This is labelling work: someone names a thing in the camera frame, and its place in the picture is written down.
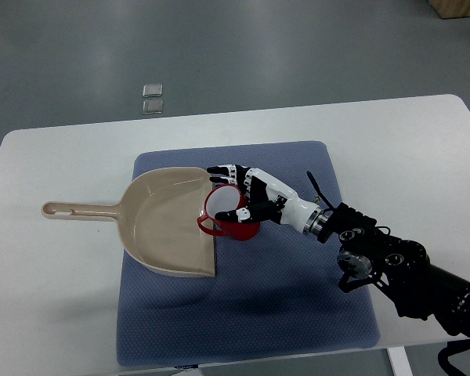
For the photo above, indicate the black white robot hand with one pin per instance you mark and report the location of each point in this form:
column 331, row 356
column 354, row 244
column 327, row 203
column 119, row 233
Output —
column 268, row 197

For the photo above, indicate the red mug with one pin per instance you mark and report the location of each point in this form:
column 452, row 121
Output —
column 219, row 215

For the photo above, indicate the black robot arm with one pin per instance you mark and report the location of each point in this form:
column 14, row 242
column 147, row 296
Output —
column 400, row 269

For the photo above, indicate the beige plastic dustpan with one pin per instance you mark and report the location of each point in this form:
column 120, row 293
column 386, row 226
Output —
column 157, row 221

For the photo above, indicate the blue textured mat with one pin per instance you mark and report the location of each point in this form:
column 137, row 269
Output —
column 276, row 294

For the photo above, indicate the lower metal floor plate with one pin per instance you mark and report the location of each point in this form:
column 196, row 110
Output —
column 153, row 106

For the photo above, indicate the metal floor plate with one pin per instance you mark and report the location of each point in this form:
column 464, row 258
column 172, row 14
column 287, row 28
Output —
column 152, row 90
column 153, row 106

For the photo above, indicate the upper metal floor plate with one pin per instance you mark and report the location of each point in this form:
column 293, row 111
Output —
column 152, row 90

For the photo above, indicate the white table leg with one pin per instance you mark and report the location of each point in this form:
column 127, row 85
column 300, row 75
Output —
column 399, row 361

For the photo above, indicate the wooden box corner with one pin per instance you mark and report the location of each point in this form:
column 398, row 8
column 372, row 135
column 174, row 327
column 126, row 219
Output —
column 451, row 9

